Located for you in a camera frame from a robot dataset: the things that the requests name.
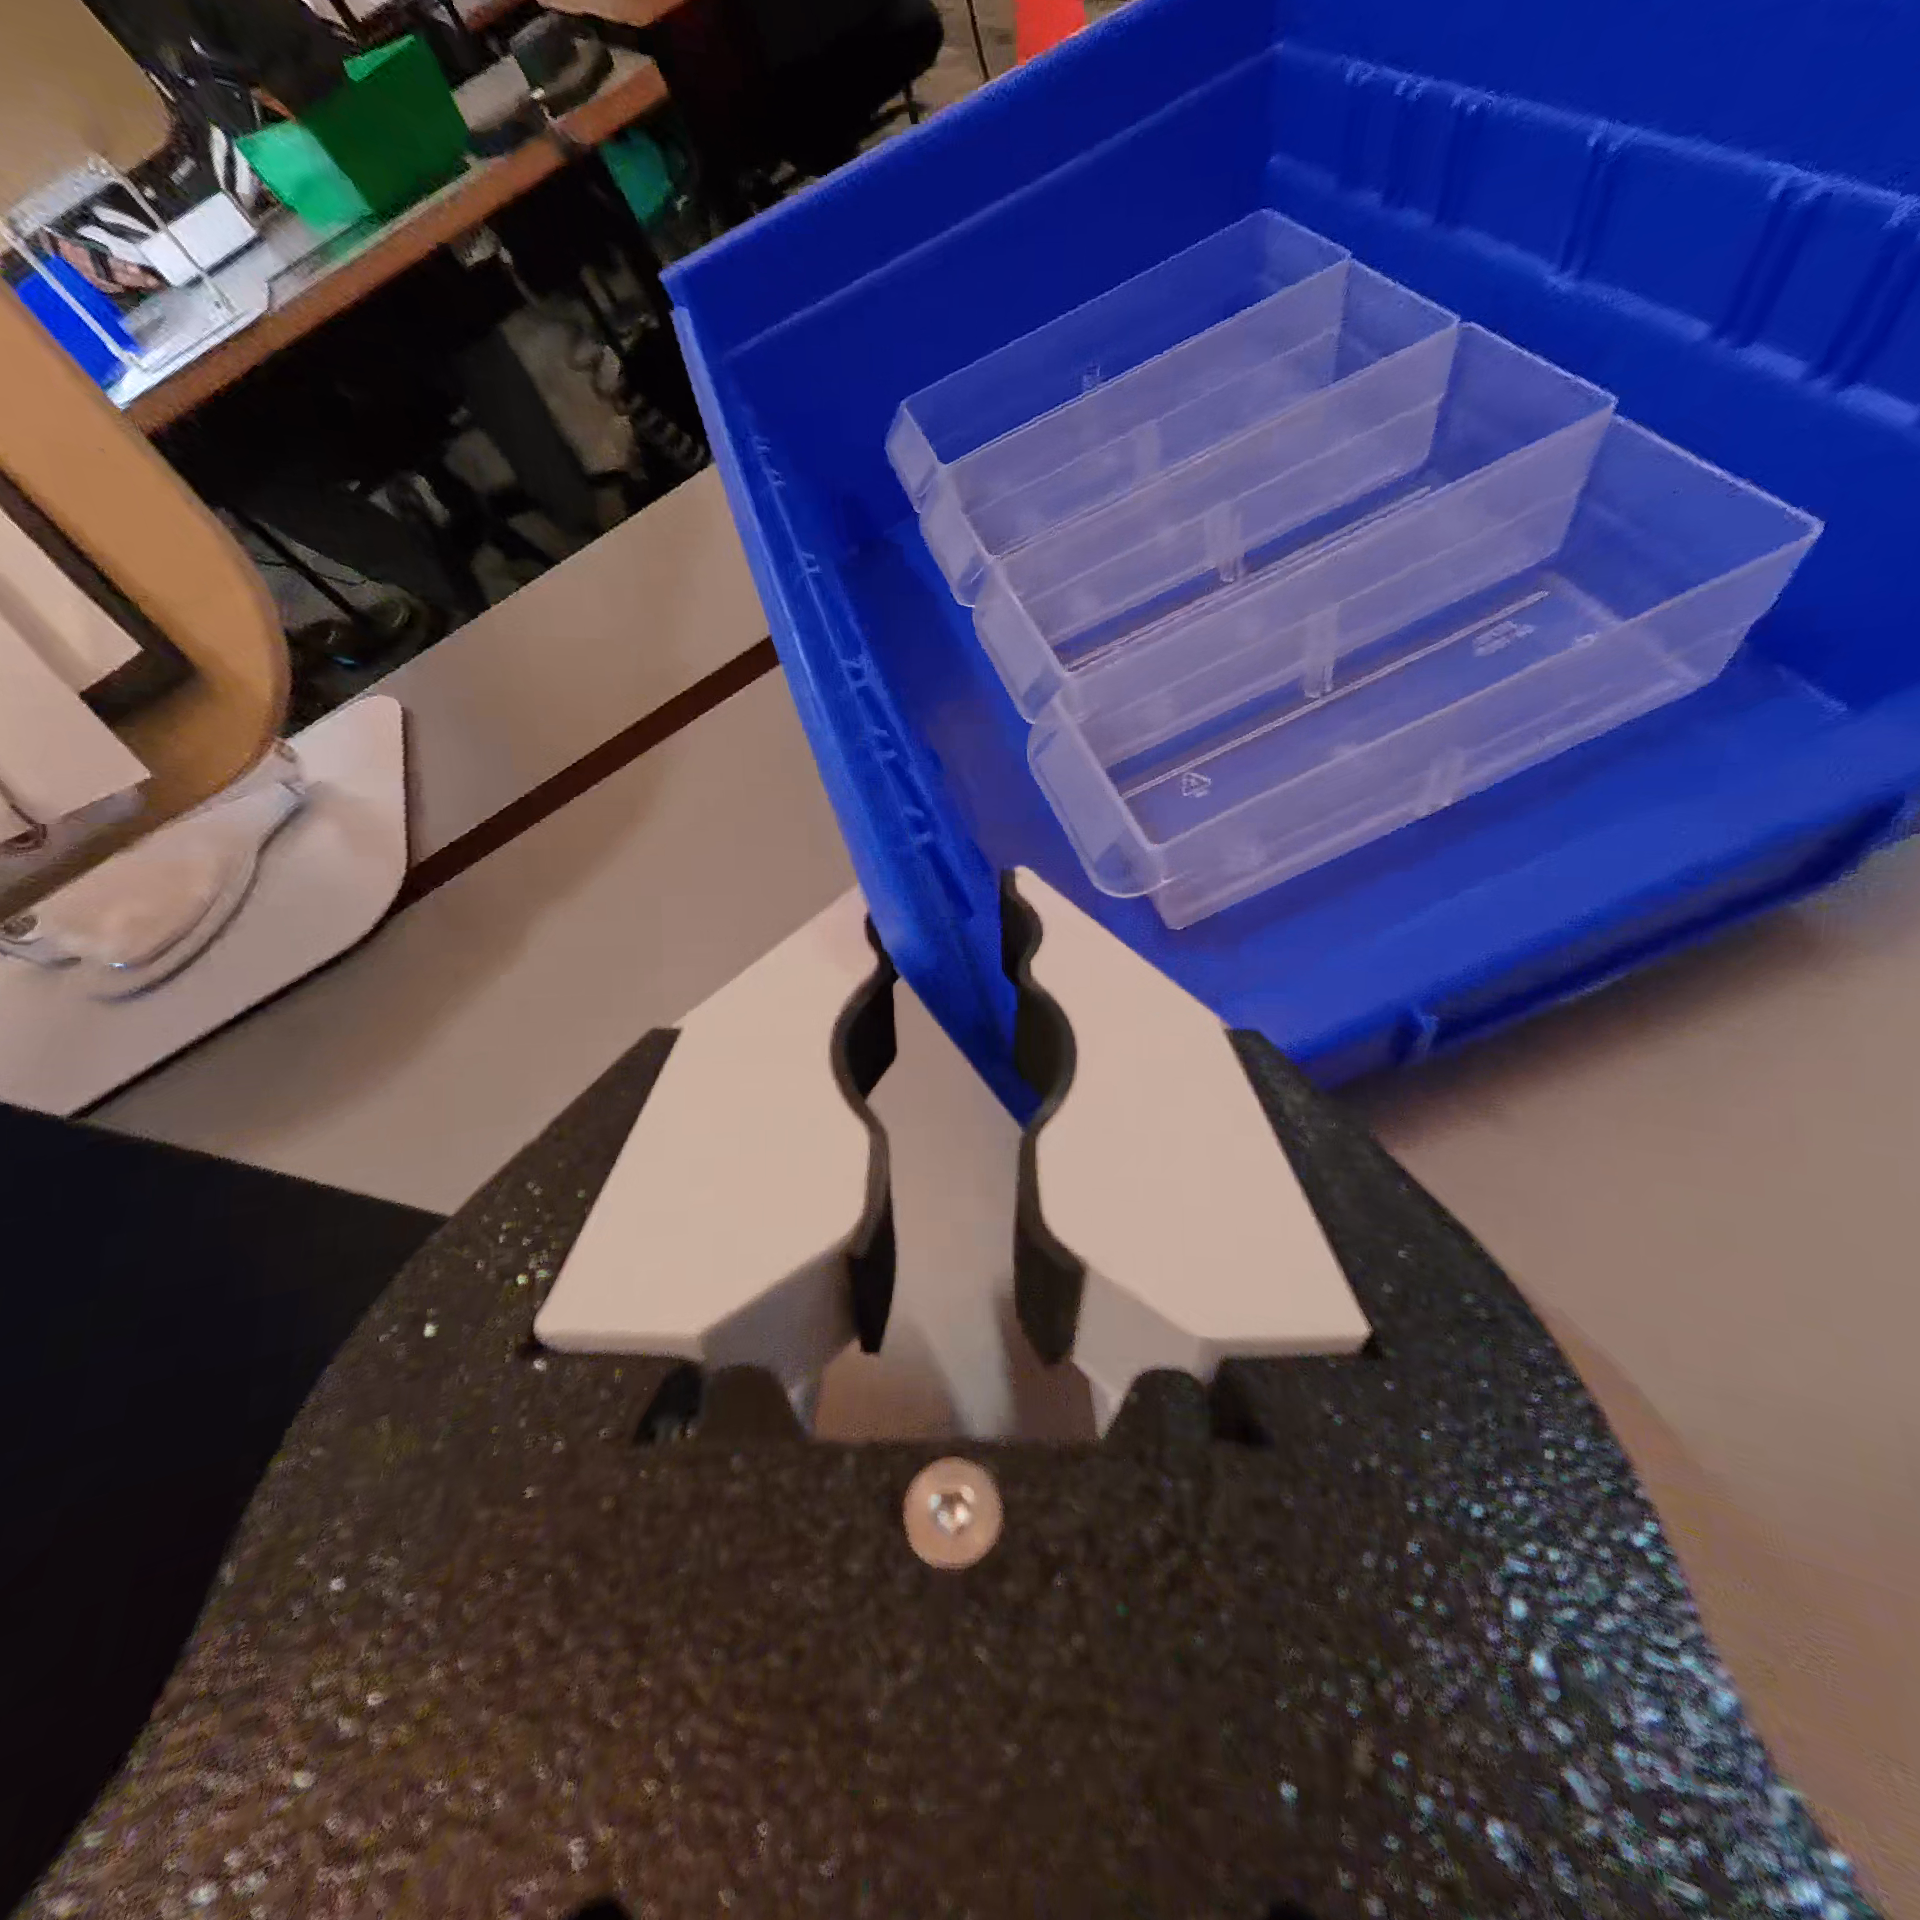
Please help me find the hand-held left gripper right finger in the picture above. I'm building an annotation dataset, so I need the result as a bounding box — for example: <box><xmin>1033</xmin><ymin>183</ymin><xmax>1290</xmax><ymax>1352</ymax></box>
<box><xmin>997</xmin><ymin>867</ymin><xmax>1372</xmax><ymax>1434</ymax></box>

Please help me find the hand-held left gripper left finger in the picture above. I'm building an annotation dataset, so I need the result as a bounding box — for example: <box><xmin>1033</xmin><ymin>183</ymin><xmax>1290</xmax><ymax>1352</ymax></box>
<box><xmin>532</xmin><ymin>886</ymin><xmax>901</xmax><ymax>1428</ymax></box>

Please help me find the clear plastic drawer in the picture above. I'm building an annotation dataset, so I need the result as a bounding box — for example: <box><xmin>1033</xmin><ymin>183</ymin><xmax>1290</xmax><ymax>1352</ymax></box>
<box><xmin>972</xmin><ymin>322</ymin><xmax>1620</xmax><ymax>723</ymax></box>
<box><xmin>885</xmin><ymin>210</ymin><xmax>1354</xmax><ymax>519</ymax></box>
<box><xmin>918</xmin><ymin>263</ymin><xmax>1465</xmax><ymax>601</ymax></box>
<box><xmin>1026</xmin><ymin>418</ymin><xmax>1824</xmax><ymax>932</ymax></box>

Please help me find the blue plastic bin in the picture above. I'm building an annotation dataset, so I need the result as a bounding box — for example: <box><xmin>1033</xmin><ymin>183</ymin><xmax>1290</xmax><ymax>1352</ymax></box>
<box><xmin>659</xmin><ymin>0</ymin><xmax>1920</xmax><ymax>1119</ymax></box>

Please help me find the tan curved board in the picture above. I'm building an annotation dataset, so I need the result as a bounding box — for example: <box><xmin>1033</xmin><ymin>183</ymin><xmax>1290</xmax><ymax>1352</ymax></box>
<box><xmin>0</xmin><ymin>277</ymin><xmax>294</xmax><ymax>925</ymax></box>

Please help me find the brown background table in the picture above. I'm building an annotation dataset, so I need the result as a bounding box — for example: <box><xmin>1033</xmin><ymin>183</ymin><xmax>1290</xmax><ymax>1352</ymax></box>
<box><xmin>118</xmin><ymin>61</ymin><xmax>669</xmax><ymax>436</ymax></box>

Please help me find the clear acrylic box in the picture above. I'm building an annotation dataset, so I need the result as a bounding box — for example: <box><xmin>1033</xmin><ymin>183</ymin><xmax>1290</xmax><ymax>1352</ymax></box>
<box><xmin>0</xmin><ymin>151</ymin><xmax>271</xmax><ymax>371</ymax></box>

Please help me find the small blue bin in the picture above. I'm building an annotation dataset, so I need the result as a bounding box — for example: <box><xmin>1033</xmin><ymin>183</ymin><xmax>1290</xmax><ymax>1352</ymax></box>
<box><xmin>14</xmin><ymin>254</ymin><xmax>144</xmax><ymax>394</ymax></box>

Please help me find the small green plastic bin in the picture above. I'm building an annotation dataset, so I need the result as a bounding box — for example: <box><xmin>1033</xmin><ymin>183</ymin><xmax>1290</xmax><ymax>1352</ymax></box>
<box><xmin>235</xmin><ymin>119</ymin><xmax>369</xmax><ymax>229</ymax></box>

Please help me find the large green plastic bin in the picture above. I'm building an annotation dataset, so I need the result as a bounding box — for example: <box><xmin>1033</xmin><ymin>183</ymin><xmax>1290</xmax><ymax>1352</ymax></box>
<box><xmin>307</xmin><ymin>34</ymin><xmax>473</xmax><ymax>220</ymax></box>

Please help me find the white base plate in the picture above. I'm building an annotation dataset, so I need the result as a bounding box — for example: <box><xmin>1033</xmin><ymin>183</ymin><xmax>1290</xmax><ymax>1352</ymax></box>
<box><xmin>0</xmin><ymin>692</ymin><xmax>409</xmax><ymax>1119</ymax></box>

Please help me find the clear plastic bracket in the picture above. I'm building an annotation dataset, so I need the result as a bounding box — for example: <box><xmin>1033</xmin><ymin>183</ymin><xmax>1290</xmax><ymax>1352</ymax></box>
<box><xmin>0</xmin><ymin>744</ymin><xmax>309</xmax><ymax>1000</ymax></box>

